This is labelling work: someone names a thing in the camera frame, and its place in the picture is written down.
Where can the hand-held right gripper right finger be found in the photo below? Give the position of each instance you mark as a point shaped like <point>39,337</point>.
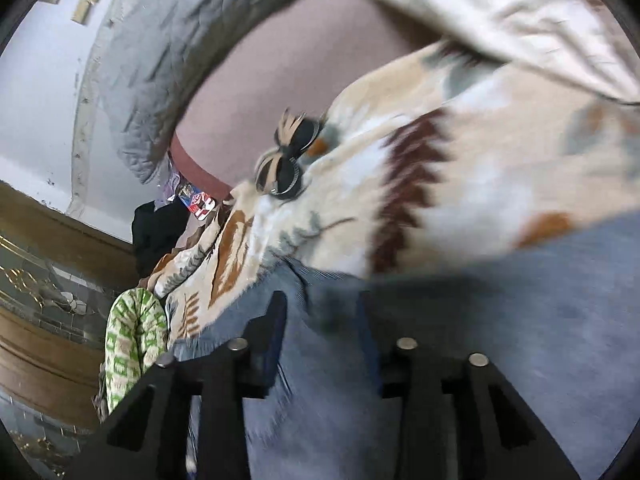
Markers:
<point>371,347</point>

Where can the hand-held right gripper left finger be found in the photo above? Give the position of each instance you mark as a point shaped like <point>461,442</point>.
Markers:
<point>272,345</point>

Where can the small black shoe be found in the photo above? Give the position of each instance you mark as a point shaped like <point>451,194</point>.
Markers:
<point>302,135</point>
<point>282,177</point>

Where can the leaf-print blanket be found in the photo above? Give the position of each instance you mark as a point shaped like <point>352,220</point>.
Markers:
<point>475,170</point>

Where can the cream printed duvet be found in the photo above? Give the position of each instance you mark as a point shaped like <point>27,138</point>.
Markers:
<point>500,10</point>

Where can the black cloth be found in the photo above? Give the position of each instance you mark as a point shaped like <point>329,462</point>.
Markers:
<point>157,235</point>

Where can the small beige wall switch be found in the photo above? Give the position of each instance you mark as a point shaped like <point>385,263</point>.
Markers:
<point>81,11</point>

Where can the colourful packet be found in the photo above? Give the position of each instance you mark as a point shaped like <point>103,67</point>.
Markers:
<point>197,202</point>

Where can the wooden glass door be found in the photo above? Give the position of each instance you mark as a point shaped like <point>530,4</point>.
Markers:
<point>45,370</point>

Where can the blue denim pants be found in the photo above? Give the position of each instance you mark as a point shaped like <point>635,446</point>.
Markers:
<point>500,310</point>

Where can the grey quilted pillow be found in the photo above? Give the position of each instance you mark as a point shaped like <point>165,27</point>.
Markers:
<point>165,50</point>

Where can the clear plastic bag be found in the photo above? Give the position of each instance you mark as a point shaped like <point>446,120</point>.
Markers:
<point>169,180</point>

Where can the pink padded cushion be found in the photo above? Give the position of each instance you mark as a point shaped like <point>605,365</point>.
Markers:
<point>290,70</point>

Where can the green patterned quilt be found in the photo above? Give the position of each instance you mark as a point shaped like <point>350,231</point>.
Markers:
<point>130,330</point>

